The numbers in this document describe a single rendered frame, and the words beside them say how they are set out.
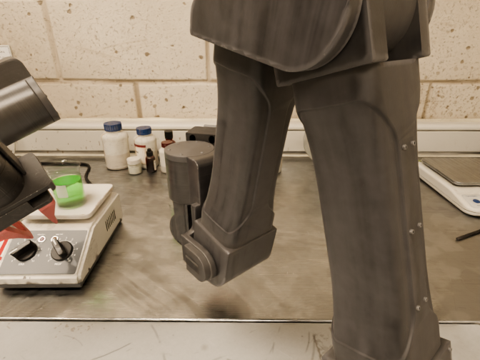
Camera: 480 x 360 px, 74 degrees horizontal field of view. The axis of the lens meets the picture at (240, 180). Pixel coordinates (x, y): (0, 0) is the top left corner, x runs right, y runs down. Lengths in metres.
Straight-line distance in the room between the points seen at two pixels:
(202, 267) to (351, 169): 0.19
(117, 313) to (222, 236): 0.25
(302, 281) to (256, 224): 0.25
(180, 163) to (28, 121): 0.15
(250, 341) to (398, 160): 0.33
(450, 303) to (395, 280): 0.37
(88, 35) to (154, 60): 0.19
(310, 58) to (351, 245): 0.11
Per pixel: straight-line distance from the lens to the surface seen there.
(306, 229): 0.66
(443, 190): 0.89
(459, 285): 0.63
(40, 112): 0.38
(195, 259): 0.33
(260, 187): 0.28
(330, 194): 0.21
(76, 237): 0.58
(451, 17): 1.15
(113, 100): 1.09
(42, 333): 0.53
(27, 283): 0.60
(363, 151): 0.19
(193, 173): 0.34
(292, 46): 0.18
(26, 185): 0.45
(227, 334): 0.46
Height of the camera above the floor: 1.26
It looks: 25 degrees down
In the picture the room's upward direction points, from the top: straight up
